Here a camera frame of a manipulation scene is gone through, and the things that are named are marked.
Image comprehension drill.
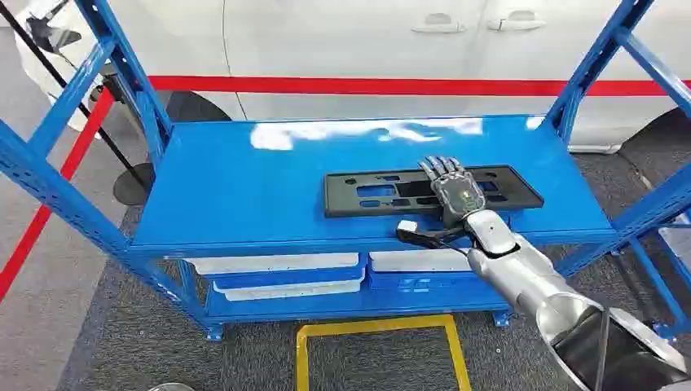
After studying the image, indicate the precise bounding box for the blue plastic bin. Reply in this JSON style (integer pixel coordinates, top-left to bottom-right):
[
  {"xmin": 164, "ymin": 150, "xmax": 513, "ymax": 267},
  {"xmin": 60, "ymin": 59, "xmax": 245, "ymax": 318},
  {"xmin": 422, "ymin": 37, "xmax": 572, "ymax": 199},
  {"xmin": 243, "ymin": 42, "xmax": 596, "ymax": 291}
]
[
  {"xmin": 368, "ymin": 269, "xmax": 488, "ymax": 293},
  {"xmin": 207, "ymin": 268, "xmax": 368, "ymax": 293}
]

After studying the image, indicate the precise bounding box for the red barrier belt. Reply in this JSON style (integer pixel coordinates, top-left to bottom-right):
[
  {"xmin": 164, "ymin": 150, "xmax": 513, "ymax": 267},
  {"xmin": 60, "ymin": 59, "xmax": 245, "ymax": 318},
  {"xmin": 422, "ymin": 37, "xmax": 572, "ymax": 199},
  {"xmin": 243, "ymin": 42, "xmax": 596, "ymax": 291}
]
[
  {"xmin": 147, "ymin": 75, "xmax": 691, "ymax": 99},
  {"xmin": 0, "ymin": 87, "xmax": 116, "ymax": 301}
]

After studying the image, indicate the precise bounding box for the white car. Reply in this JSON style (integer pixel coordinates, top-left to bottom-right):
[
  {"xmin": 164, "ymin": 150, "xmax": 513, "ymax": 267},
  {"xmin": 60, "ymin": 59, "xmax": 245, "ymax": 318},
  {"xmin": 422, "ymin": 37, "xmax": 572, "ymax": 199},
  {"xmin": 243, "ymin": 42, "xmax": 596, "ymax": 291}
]
[{"xmin": 11, "ymin": 0, "xmax": 691, "ymax": 157}]

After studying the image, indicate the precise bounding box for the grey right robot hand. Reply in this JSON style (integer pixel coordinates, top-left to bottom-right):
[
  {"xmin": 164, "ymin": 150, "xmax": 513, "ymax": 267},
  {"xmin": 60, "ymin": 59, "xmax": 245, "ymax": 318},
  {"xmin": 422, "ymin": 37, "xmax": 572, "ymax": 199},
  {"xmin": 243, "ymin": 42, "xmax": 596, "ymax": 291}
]
[{"xmin": 418, "ymin": 156, "xmax": 487, "ymax": 230}]

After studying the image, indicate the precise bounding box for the black stanchion post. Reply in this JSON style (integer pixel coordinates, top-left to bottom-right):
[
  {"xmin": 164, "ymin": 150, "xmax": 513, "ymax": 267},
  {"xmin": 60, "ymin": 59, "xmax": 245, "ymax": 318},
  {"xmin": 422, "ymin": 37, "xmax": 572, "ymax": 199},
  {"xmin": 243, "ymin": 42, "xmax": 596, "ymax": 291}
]
[{"xmin": 0, "ymin": 0, "xmax": 158, "ymax": 207}]

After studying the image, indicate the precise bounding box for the blue metal shelf rack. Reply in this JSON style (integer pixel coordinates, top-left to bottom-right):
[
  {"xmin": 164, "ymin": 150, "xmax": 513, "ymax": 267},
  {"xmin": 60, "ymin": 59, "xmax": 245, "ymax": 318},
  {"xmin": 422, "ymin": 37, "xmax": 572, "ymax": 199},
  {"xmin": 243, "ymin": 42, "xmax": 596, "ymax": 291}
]
[{"xmin": 0, "ymin": 0, "xmax": 691, "ymax": 343}]

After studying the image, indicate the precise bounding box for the yellow floor tape square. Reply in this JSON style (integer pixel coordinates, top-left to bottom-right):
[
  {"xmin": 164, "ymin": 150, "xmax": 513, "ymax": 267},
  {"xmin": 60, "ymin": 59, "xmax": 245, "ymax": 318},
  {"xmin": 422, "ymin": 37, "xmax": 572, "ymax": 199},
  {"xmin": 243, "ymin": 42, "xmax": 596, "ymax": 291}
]
[{"xmin": 294, "ymin": 314, "xmax": 473, "ymax": 391}]

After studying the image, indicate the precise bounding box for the white plastic bin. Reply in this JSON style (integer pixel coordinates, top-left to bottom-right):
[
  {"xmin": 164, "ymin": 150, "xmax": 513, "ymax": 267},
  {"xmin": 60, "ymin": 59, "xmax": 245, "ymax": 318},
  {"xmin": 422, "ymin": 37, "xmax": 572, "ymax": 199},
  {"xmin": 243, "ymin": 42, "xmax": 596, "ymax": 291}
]
[
  {"xmin": 368, "ymin": 248, "xmax": 474, "ymax": 275},
  {"xmin": 212, "ymin": 277, "xmax": 366, "ymax": 303},
  {"xmin": 183, "ymin": 252, "xmax": 362, "ymax": 277}
]

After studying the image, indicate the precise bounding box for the black plastic plate with cutouts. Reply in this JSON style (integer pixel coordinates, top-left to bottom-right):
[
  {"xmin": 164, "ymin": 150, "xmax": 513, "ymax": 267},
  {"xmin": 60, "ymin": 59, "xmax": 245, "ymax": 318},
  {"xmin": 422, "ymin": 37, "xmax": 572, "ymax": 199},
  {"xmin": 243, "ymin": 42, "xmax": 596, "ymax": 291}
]
[{"xmin": 323, "ymin": 164, "xmax": 545, "ymax": 220}]

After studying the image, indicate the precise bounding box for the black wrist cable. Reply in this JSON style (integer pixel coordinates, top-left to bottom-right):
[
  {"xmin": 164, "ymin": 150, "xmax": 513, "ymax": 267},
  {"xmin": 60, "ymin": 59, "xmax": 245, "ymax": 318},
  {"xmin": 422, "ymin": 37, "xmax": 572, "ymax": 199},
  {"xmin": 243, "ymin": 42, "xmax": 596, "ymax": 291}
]
[{"xmin": 396, "ymin": 226, "xmax": 472, "ymax": 256}]

